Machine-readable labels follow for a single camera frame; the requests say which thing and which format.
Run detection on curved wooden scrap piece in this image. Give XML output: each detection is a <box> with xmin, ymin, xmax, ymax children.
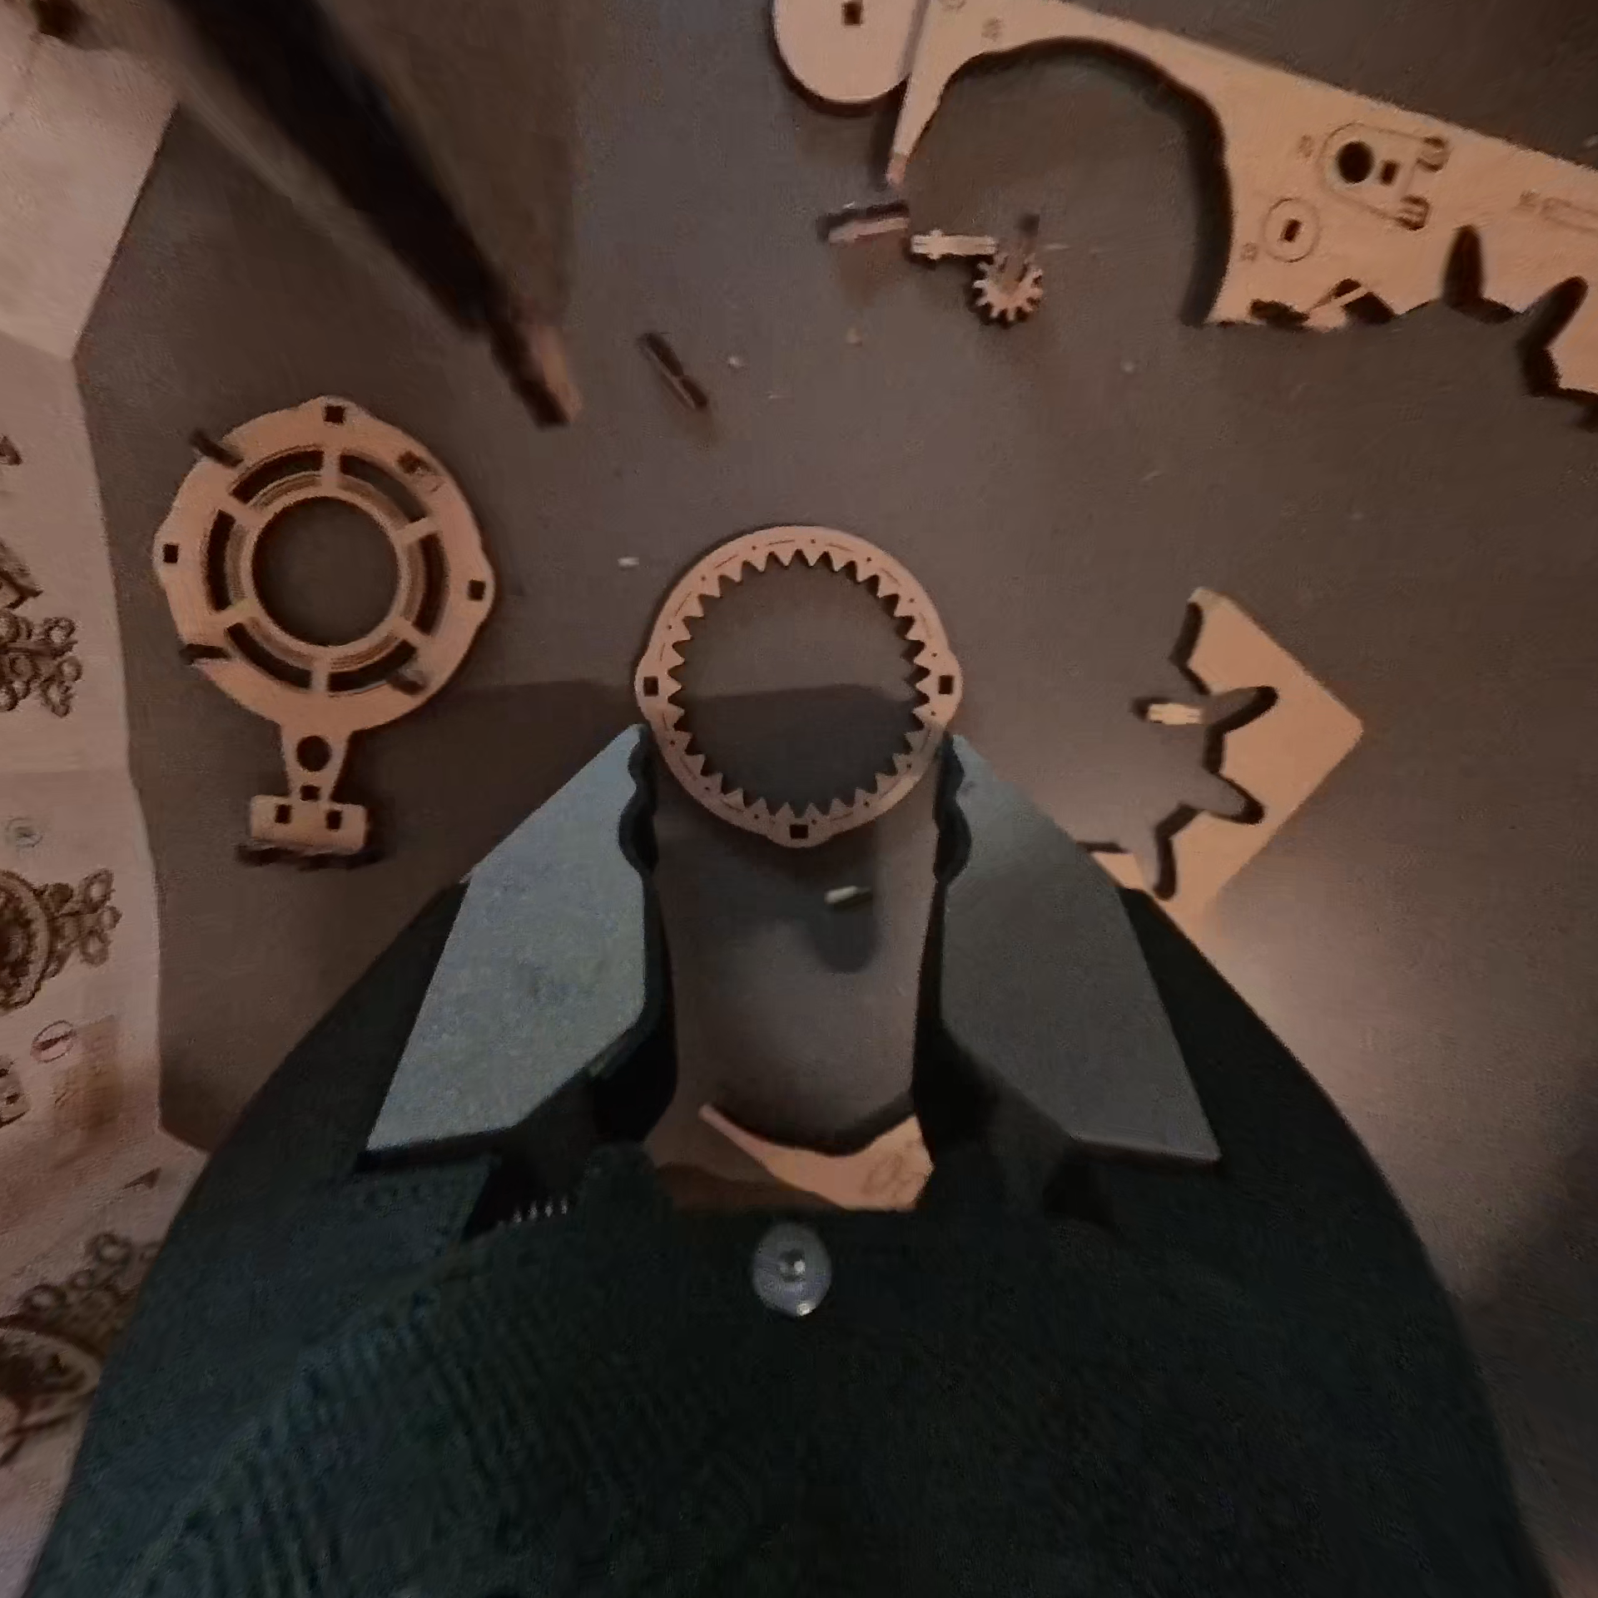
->
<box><xmin>697</xmin><ymin>1098</ymin><xmax>938</xmax><ymax>1210</ymax></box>

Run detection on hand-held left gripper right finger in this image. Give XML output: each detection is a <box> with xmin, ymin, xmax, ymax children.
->
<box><xmin>910</xmin><ymin>734</ymin><xmax>1224</xmax><ymax>1166</ymax></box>

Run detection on large wooden part sheet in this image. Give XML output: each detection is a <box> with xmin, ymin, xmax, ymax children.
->
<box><xmin>767</xmin><ymin>0</ymin><xmax>1598</xmax><ymax>426</ymax></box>

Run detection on folded paper instruction sheet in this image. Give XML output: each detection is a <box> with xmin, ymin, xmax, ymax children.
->
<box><xmin>0</xmin><ymin>0</ymin><xmax>214</xmax><ymax>1474</ymax></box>

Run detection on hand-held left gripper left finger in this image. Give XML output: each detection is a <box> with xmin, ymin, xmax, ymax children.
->
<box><xmin>366</xmin><ymin>727</ymin><xmax>687</xmax><ymax>1160</ymax></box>

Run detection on round wooden frame with handle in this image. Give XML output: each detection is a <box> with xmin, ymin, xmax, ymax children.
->
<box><xmin>153</xmin><ymin>398</ymin><xmax>499</xmax><ymax>866</ymax></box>

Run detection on small wooden gear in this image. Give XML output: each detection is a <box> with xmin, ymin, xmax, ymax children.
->
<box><xmin>973</xmin><ymin>213</ymin><xmax>1049</xmax><ymax>329</ymax></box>

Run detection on wooden ring gear teeth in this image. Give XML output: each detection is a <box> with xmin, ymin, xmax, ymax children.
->
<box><xmin>634</xmin><ymin>525</ymin><xmax>967</xmax><ymax>850</ymax></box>

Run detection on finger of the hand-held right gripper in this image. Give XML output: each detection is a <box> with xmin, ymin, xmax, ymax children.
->
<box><xmin>187</xmin><ymin>0</ymin><xmax>586</xmax><ymax>426</ymax></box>

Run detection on wooden scrap sheet gear cutout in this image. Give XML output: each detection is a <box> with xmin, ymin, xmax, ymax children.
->
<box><xmin>1087</xmin><ymin>586</ymin><xmax>1366</xmax><ymax>900</ymax></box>

